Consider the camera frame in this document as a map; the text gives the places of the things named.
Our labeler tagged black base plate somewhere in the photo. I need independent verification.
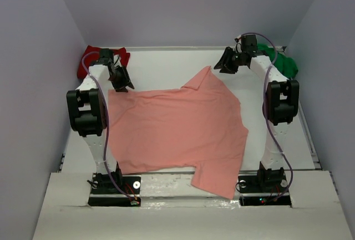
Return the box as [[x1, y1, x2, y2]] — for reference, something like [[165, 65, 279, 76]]
[[235, 175, 292, 207], [87, 174, 141, 207]]

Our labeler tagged pink t shirt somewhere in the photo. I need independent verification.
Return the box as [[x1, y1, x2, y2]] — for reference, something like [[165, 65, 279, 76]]
[[108, 67, 249, 200]]

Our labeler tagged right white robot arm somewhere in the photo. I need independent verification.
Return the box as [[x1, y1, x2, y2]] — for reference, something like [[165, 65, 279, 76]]
[[214, 33, 300, 193]]

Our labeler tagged crumpled green t shirt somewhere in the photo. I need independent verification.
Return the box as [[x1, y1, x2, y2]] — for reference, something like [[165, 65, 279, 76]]
[[257, 43, 298, 79]]

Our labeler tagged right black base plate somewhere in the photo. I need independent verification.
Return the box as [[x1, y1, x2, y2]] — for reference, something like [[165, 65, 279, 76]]
[[235, 175, 292, 207]]

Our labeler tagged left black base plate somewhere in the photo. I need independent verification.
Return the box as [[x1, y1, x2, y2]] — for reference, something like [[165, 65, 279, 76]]
[[87, 174, 141, 207]]

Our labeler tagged folded red t shirt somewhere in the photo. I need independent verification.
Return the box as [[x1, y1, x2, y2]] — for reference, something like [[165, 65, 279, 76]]
[[77, 45, 131, 80]]

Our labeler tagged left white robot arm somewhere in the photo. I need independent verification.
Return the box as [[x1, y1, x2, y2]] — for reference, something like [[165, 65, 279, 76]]
[[66, 48, 134, 196]]

